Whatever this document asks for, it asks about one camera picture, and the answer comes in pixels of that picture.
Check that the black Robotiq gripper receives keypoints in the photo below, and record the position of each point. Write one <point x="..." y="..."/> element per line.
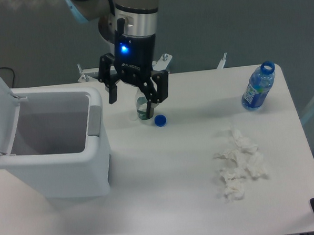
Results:
<point x="132" y="64"/>

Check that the white trash can lid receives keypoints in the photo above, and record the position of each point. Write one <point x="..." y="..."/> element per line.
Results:
<point x="10" y="104"/>

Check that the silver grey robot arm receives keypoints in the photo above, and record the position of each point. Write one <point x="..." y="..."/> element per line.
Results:
<point x="130" y="26"/>

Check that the white small bottle cap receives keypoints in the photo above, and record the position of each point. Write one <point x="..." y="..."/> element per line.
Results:
<point x="133" y="117"/>

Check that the blue bottle cap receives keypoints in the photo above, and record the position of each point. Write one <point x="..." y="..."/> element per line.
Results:
<point x="160" y="120"/>

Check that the grey trash can push button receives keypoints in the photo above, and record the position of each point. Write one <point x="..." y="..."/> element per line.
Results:
<point x="94" y="120"/>

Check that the white trash can body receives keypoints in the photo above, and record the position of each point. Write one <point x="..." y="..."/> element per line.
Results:
<point x="52" y="152"/>

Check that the clear small water bottle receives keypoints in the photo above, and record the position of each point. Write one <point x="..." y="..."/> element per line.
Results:
<point x="141" y="106"/>

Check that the crumpled white tissue left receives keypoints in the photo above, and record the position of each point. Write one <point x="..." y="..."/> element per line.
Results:
<point x="232" y="154"/>

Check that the crumpled white tissue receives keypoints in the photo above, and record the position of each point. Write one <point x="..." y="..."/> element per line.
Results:
<point x="245" y="144"/>
<point x="256" y="166"/>
<point x="234" y="190"/>
<point x="232" y="154"/>
<point x="232" y="174"/>

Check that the crumpled white tissue upper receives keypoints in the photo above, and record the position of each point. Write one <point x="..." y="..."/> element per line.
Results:
<point x="245" y="144"/>

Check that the blue drink bottle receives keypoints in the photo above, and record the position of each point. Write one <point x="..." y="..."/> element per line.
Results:
<point x="259" y="85"/>

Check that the crumpled white tissue middle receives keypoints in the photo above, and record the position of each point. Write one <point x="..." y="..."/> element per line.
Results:
<point x="232" y="174"/>

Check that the crumpled white tissue bottom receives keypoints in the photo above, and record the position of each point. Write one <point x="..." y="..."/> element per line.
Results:
<point x="234" y="190"/>

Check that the crumpled white tissue right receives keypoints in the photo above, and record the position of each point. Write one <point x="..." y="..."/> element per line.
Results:
<point x="256" y="166"/>

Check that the white metal base frame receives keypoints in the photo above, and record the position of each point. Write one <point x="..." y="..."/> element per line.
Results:
<point x="91" y="74"/>

